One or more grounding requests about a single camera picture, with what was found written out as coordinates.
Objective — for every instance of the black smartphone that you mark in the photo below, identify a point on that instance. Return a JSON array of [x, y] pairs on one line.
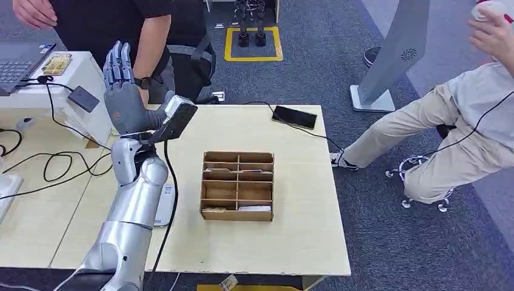
[[294, 117]]

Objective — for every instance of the seated person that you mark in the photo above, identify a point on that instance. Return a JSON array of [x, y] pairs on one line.
[[425, 136]]

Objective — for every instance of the standing person's right hand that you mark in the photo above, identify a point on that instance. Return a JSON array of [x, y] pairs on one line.
[[34, 14]]

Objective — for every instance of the black square adapter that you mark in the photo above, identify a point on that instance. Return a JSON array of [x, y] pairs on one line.
[[83, 99]]

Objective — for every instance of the small grey round device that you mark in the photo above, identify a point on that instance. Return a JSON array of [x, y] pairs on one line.
[[25, 123]]

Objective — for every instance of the white flat device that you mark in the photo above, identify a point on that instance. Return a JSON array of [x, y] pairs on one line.
[[7, 192]]

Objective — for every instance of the black wristwatch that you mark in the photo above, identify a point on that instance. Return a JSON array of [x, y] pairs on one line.
[[143, 82]]

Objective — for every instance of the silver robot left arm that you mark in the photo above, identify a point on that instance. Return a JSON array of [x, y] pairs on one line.
[[132, 209]]

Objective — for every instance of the white box stand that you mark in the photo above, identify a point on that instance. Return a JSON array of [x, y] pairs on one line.
[[80, 116]]

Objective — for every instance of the stack of yellow cards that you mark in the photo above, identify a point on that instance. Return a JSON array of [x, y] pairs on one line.
[[57, 64]]

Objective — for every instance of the standing person's left hand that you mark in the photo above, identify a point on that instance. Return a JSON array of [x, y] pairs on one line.
[[143, 96]]

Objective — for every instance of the black office chair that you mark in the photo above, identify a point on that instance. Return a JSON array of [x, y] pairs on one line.
[[198, 66]]

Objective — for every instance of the grey kiosk stand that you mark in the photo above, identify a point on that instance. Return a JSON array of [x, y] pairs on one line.
[[397, 52]]

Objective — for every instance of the grey card reader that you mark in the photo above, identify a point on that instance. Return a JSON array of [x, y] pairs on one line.
[[165, 205]]

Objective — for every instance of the seated person's hand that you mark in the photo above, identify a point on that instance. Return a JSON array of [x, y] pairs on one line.
[[492, 38]]

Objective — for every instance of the black robot legs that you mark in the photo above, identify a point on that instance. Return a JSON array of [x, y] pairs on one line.
[[251, 36]]

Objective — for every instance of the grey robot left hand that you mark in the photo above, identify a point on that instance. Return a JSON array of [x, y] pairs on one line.
[[126, 108]]

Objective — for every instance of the yellow printed card in box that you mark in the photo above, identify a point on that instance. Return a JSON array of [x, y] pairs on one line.
[[214, 210]]

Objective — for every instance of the chrome wheeled stool base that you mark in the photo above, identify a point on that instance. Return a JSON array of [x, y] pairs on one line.
[[403, 170]]

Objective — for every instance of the black shoe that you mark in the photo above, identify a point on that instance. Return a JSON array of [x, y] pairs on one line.
[[371, 56]]

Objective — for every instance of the white card in box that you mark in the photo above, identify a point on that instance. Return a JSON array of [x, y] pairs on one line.
[[252, 171], [217, 170]]

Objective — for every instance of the small paper tag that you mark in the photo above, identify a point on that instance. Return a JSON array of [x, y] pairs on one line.
[[228, 282]]

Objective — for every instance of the grey laptop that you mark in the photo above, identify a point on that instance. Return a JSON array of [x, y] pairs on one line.
[[18, 66]]

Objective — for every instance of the standing person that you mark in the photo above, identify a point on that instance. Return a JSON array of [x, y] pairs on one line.
[[100, 20]]

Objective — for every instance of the wooden compartment box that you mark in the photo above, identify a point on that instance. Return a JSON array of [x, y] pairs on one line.
[[237, 217]]

